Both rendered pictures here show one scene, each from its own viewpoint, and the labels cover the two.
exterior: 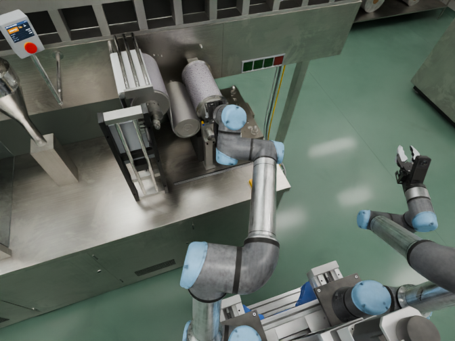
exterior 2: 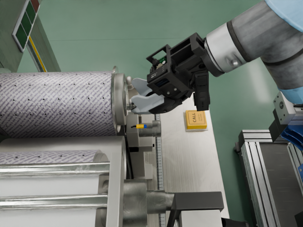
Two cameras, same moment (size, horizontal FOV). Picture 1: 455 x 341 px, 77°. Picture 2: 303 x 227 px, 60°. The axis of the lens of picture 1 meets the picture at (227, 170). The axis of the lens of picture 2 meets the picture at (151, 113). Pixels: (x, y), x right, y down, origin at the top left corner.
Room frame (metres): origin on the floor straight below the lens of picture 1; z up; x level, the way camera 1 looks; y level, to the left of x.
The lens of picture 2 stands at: (0.71, 0.39, 1.71)
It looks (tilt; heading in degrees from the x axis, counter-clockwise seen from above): 56 degrees down; 292
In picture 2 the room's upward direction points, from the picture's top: straight up
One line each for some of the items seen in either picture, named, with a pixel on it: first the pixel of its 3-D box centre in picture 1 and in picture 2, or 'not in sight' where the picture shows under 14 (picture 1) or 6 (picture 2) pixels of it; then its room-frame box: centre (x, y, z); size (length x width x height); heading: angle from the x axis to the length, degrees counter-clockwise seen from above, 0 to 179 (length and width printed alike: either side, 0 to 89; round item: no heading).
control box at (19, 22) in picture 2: (263, 63); (27, 18); (1.35, -0.15, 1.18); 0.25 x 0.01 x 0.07; 113
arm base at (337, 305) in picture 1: (353, 304); not in sight; (0.24, -0.56, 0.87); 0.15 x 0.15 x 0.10
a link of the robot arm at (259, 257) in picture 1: (263, 207); not in sight; (0.38, -0.11, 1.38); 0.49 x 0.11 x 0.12; 177
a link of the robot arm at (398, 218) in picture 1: (401, 224); not in sight; (0.49, -0.70, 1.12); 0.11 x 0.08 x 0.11; 86
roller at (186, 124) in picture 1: (180, 109); (66, 164); (0.97, 0.24, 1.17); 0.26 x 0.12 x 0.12; 23
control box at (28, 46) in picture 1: (22, 36); not in sight; (0.71, 0.60, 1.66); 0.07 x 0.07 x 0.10; 50
